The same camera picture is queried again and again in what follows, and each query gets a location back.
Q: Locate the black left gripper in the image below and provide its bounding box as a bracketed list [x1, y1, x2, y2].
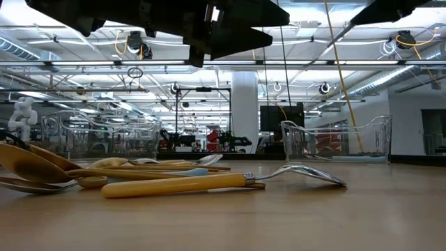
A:
[104, 0, 290, 69]

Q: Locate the large gold spoon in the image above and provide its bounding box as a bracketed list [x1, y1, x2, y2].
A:
[27, 144, 83, 172]

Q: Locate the wooden spoon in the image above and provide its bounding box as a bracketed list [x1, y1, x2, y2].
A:
[0, 142, 266, 190]

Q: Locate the black monitor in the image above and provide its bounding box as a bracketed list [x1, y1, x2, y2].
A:
[259, 105, 306, 132]

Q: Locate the clear plastic bin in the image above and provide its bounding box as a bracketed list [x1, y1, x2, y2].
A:
[280, 114, 393, 164]
[40, 109, 163, 161]

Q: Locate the white robot figure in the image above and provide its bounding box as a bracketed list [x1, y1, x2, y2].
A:
[7, 96, 38, 142]

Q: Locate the black ceiling cable reel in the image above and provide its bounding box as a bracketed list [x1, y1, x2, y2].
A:
[125, 30, 154, 60]
[396, 29, 416, 50]

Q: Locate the black hanging cable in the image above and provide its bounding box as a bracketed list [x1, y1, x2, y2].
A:
[278, 26, 293, 107]

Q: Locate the silver ceiling duct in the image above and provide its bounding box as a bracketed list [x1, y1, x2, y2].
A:
[0, 36, 62, 73]
[348, 43, 446, 98]

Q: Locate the black frame stand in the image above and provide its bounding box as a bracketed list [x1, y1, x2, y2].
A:
[175, 86, 233, 140]

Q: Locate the yellow hanging cable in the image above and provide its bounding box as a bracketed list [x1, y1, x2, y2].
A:
[323, 0, 365, 154]

